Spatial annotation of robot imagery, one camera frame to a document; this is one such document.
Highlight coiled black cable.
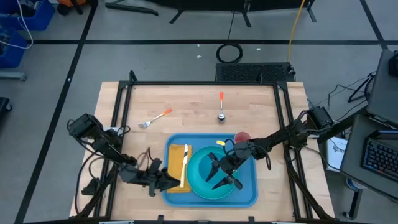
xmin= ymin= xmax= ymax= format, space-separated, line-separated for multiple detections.
xmin=216 ymin=11 xmax=244 ymax=64

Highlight yellow hanging cable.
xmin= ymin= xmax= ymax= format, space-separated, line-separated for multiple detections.
xmin=285 ymin=0 xmax=307 ymax=63

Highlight black aluminium table frame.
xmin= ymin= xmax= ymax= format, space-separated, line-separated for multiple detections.
xmin=70 ymin=70 xmax=338 ymax=224

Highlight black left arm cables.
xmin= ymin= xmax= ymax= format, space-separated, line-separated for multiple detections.
xmin=73 ymin=148 xmax=106 ymax=215

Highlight black keyboard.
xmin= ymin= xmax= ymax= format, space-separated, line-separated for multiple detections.
xmin=360 ymin=136 xmax=398 ymax=184

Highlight grey desk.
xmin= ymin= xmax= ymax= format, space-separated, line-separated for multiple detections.
xmin=339 ymin=113 xmax=398 ymax=202

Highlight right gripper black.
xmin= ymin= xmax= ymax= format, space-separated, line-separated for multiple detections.
xmin=205 ymin=141 xmax=257 ymax=191

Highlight white cable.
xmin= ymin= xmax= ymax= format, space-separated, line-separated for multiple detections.
xmin=0 ymin=0 xmax=34 ymax=50

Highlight fork with orange handle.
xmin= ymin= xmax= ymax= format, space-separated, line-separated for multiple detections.
xmin=138 ymin=108 xmax=174 ymax=130

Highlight blue plastic tray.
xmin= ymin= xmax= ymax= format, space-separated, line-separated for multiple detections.
xmin=161 ymin=133 xmax=259 ymax=208

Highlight orange bag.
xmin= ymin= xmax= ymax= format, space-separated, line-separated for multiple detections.
xmin=57 ymin=0 xmax=88 ymax=7

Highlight pink cup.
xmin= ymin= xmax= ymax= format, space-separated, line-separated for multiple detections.
xmin=233 ymin=131 xmax=252 ymax=145

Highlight yellow cloth napkin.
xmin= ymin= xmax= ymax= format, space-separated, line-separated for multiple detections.
xmin=166 ymin=143 xmax=193 ymax=194

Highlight tape roll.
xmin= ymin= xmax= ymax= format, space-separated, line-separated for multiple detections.
xmin=345 ymin=177 xmax=365 ymax=191

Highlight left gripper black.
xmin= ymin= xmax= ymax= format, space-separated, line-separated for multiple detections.
xmin=118 ymin=158 xmax=181 ymax=197

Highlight knife with pale yellow handle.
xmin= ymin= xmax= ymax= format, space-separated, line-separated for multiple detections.
xmin=178 ymin=143 xmax=189 ymax=189

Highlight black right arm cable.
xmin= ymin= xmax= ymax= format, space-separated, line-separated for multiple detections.
xmin=260 ymin=145 xmax=272 ymax=171

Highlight teal plate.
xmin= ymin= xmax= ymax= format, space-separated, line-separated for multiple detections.
xmin=186 ymin=146 xmax=241 ymax=201

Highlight spoon with orange handle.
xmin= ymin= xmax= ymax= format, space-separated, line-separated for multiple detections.
xmin=216 ymin=91 xmax=227 ymax=123

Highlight blue storage bin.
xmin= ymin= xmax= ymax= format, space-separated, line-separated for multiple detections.
xmin=0 ymin=27 xmax=29 ymax=70
xmin=0 ymin=0 xmax=57 ymax=32

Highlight white booklet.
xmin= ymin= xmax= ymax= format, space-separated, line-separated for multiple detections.
xmin=324 ymin=136 xmax=349 ymax=173

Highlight black perforated computer case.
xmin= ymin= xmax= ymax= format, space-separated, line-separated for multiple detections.
xmin=215 ymin=62 xmax=297 ymax=83

